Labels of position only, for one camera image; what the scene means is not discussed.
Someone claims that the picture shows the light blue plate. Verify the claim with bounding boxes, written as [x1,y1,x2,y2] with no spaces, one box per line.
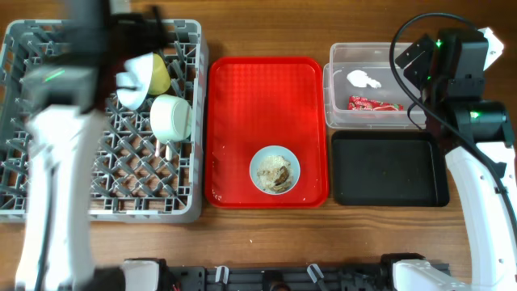
[116,53,153,110]

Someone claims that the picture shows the yellow plastic cup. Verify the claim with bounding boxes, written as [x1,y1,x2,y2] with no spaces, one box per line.
[148,53,171,95]

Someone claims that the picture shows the white napkin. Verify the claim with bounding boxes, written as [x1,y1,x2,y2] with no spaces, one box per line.
[347,70,382,89]

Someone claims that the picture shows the red candy wrapper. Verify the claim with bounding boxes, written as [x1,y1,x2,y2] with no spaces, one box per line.
[347,95,405,112]

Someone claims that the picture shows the pink plastic fork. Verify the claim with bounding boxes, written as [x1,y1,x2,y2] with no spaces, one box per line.
[154,139,161,158]

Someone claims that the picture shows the white plastic spoon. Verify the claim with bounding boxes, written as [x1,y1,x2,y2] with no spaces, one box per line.
[166,145,173,161]

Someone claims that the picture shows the light blue food bowl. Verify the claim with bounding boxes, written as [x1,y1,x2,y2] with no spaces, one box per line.
[250,145,301,196]

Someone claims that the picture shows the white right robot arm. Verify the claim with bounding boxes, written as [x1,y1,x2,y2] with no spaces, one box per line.
[389,27,516,290]

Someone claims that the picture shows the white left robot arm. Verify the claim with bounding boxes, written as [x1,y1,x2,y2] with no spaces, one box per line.
[14,1,174,290]

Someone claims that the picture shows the grey dishwasher rack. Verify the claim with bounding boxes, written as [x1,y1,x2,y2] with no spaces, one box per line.
[1,19,208,223]

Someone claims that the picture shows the clear plastic bin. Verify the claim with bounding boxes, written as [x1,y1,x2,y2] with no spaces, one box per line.
[323,42,426,130]

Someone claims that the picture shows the black plastic tray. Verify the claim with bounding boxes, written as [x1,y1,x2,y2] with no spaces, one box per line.
[331,130,450,207]

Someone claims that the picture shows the red plastic tray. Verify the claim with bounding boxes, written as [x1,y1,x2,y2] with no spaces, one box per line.
[204,57,329,209]

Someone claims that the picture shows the rice and meat leftovers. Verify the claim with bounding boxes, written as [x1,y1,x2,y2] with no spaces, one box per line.
[257,155,293,194]

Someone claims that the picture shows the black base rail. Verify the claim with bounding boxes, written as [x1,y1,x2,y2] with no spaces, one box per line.
[170,264,394,291]

